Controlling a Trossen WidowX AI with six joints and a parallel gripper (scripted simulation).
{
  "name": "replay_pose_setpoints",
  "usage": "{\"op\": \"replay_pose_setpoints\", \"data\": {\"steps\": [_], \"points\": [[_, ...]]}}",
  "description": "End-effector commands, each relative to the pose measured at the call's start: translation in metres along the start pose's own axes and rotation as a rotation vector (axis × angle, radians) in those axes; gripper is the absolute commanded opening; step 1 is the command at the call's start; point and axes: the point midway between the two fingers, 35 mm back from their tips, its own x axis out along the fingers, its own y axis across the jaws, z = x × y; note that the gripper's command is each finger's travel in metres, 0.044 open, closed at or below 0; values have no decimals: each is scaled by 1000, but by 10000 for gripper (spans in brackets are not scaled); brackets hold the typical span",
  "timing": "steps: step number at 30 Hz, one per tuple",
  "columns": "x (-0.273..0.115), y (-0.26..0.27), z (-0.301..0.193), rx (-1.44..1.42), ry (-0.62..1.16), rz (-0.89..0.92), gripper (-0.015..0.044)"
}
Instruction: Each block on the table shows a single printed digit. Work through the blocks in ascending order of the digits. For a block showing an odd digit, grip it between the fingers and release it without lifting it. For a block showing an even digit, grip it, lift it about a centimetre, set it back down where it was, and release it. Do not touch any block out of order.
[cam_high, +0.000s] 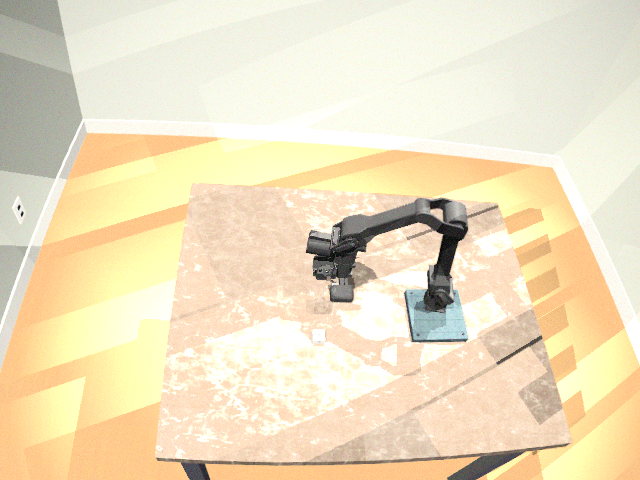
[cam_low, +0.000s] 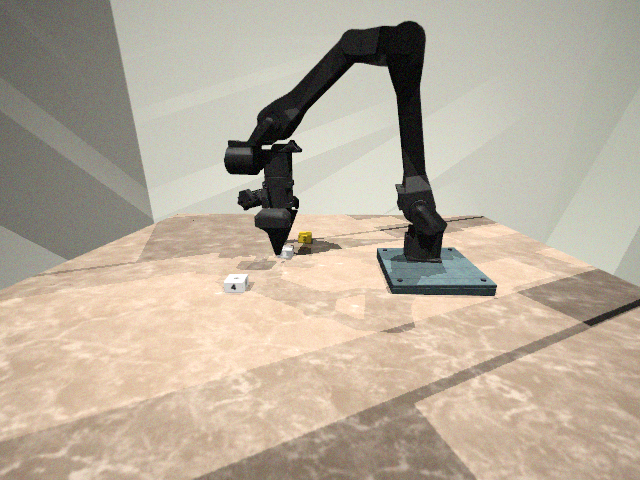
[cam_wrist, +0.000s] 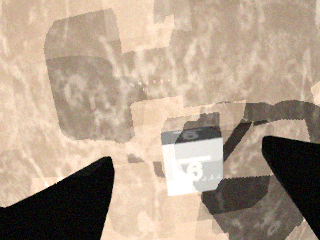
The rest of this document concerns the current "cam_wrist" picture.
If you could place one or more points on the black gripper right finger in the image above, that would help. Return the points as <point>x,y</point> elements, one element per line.
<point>296,164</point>

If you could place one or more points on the white block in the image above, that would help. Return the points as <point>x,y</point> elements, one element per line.
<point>193,160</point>

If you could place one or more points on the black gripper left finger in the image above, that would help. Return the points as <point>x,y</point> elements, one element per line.
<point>74,208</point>

